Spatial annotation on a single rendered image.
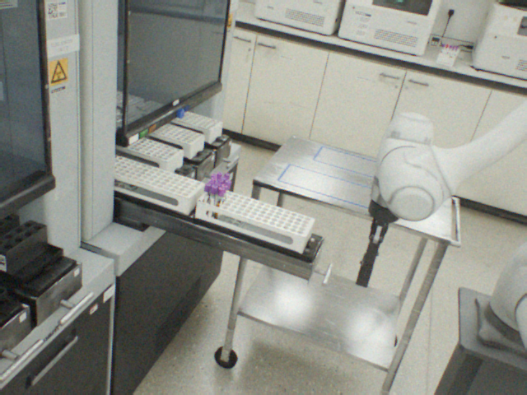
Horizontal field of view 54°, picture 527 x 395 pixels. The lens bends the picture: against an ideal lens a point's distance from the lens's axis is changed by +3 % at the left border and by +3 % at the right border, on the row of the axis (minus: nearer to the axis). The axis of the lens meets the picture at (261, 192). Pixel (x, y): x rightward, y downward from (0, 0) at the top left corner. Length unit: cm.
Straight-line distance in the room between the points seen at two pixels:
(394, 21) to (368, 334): 209
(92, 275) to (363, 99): 259
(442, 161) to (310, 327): 104
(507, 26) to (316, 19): 112
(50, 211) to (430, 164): 78
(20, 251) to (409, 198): 76
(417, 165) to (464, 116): 256
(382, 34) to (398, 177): 254
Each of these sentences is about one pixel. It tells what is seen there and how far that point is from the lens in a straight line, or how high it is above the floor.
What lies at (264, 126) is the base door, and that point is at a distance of 375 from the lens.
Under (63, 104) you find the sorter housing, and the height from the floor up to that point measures 112.
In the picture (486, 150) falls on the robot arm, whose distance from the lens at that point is 101.
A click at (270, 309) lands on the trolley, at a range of 190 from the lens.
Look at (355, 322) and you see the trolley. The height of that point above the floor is 28.
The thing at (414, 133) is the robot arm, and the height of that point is 119.
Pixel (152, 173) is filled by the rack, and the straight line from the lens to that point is 143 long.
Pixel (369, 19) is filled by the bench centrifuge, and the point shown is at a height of 106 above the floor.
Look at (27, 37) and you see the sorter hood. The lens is 99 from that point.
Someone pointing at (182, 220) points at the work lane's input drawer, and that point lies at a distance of 133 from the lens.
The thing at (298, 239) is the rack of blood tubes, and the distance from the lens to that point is 125.
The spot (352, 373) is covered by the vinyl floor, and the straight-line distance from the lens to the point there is 219.
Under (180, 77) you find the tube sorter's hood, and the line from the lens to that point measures 152.
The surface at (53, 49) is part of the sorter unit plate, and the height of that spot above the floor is 124.
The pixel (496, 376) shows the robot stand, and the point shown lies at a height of 62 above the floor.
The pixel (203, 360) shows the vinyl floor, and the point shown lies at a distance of 208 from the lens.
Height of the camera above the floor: 152
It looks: 28 degrees down
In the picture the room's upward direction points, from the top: 11 degrees clockwise
